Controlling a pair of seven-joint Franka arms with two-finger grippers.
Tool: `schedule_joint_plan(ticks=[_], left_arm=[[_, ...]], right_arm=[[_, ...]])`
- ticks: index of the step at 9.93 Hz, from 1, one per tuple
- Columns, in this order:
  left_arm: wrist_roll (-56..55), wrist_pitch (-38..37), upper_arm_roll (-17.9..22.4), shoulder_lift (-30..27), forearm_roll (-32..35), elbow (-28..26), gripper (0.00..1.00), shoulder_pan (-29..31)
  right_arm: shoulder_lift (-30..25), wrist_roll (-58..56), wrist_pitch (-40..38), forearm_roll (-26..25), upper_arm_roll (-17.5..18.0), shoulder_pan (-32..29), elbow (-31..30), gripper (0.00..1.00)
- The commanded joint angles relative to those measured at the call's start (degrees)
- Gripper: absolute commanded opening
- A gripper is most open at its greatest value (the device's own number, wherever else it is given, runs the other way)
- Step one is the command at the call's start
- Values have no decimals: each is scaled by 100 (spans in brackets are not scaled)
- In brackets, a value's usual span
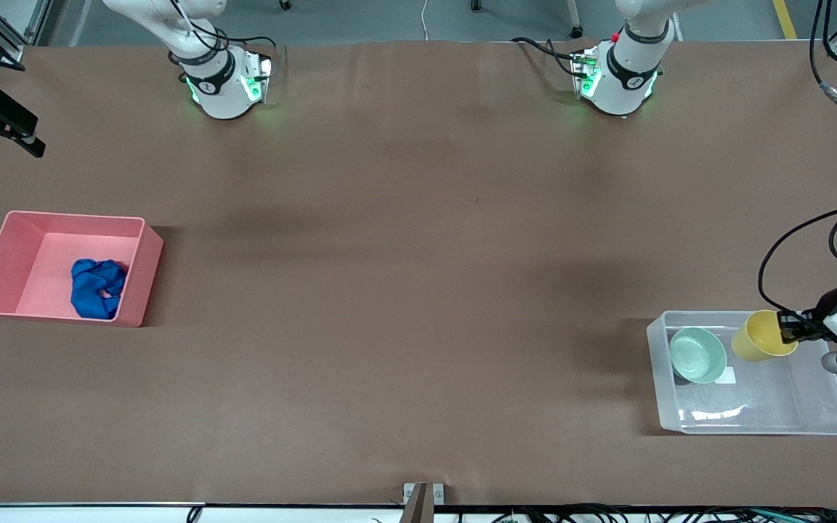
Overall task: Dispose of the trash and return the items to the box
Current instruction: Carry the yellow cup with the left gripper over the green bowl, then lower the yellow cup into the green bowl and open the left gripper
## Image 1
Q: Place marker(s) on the yellow plastic cup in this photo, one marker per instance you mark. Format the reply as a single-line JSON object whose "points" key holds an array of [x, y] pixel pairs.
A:
{"points": [[756, 338]]}

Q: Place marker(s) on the white square label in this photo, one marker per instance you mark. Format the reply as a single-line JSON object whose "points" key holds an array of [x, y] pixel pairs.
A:
{"points": [[729, 375]]}

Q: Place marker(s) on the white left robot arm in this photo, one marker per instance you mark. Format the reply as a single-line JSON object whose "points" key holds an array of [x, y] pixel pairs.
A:
{"points": [[625, 80]]}

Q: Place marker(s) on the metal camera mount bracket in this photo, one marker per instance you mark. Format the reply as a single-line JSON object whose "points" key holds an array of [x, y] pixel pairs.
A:
{"points": [[423, 500]]}

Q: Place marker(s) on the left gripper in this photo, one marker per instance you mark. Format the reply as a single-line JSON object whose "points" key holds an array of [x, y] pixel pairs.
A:
{"points": [[808, 323]]}

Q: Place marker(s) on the blue cloth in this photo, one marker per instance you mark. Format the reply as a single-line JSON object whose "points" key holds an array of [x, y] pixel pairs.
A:
{"points": [[95, 290]]}

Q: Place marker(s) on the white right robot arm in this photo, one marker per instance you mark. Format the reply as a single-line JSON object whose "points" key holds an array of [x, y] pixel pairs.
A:
{"points": [[219, 87]]}

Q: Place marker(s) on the mint green bowl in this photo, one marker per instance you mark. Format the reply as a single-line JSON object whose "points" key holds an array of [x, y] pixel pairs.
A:
{"points": [[698, 354]]}

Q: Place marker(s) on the pink plastic bin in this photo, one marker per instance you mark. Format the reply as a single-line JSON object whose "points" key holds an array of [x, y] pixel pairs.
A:
{"points": [[48, 247]]}

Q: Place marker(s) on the clear plastic box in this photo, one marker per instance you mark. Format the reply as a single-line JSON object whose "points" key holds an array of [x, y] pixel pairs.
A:
{"points": [[753, 407]]}

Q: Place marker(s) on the chair leg with caster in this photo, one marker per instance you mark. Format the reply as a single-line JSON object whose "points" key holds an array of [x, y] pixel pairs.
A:
{"points": [[576, 22]]}

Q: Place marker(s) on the brown table cover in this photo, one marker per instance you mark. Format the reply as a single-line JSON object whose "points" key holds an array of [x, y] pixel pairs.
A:
{"points": [[404, 290]]}

